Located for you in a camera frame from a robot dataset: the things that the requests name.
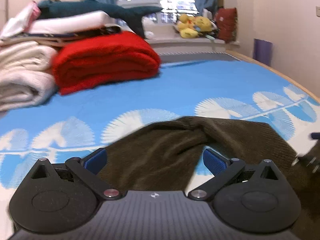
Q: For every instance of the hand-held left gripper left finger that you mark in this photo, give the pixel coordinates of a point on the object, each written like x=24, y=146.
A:
x=97, y=160

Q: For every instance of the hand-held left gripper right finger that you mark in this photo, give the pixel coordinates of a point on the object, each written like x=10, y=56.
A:
x=212, y=162

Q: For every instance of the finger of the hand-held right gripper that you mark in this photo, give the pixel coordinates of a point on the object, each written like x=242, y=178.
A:
x=310, y=158

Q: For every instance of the blue white patterned bed sheet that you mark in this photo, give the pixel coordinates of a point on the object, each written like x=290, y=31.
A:
x=200, y=87

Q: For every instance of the red folded blanket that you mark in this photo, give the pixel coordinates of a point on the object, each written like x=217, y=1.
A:
x=105, y=60

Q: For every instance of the purple box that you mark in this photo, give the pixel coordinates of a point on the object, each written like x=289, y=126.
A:
x=262, y=51

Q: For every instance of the white folded quilt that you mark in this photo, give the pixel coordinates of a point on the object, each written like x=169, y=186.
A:
x=22, y=62

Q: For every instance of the dark patterned folded cloth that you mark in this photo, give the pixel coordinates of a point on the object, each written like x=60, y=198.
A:
x=105, y=31

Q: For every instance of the yellow plush toy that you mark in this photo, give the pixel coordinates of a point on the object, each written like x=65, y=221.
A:
x=203, y=22
x=187, y=32

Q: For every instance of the red cushion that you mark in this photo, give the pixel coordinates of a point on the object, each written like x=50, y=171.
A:
x=226, y=22

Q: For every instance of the dark teal shark plush toy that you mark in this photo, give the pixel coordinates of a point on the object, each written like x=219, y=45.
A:
x=75, y=7

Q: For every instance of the pink white folded cloth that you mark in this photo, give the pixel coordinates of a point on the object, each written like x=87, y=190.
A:
x=20, y=20

